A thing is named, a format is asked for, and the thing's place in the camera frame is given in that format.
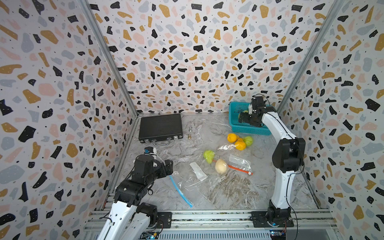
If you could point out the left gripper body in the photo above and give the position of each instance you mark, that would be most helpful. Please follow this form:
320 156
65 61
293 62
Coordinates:
163 172

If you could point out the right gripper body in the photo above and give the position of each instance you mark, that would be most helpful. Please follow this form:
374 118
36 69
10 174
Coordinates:
248 118

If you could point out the clear blue zip-top bag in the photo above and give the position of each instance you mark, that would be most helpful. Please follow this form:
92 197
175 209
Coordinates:
192 183

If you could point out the green apple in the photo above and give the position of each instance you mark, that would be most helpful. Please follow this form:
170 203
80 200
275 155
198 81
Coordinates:
209 156

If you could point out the beige round fruit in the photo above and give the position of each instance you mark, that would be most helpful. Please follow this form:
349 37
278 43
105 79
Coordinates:
221 166

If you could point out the clear red zip-top bag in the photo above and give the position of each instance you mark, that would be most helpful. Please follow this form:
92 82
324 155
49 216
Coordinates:
238 164

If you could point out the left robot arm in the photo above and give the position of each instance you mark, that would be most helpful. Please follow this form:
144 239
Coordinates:
129 218

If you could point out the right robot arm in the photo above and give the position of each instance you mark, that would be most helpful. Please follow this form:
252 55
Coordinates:
287 159

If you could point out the teal plastic basket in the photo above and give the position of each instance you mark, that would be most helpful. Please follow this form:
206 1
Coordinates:
235 108

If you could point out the green lime fruit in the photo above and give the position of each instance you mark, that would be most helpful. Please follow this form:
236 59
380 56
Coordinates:
248 140

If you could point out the yellow lemon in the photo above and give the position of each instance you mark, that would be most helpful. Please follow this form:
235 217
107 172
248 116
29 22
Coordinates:
232 138

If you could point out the orange fruit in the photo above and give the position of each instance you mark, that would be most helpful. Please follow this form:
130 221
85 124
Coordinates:
240 144

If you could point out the black briefcase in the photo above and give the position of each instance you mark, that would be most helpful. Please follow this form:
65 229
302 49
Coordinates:
161 128

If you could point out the green circuit board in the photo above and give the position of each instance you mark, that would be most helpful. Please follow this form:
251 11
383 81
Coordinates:
149 236

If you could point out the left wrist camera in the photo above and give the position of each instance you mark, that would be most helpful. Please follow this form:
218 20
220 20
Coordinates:
150 151

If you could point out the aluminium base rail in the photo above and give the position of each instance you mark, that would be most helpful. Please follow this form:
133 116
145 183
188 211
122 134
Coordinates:
230 225

